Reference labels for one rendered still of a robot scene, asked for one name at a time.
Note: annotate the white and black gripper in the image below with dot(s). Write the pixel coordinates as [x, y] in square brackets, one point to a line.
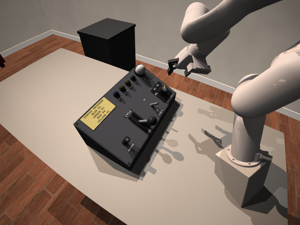
[181, 61]

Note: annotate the black control console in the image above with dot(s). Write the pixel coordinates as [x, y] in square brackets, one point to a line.
[122, 122]

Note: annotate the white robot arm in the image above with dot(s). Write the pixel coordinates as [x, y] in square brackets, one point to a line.
[255, 95]

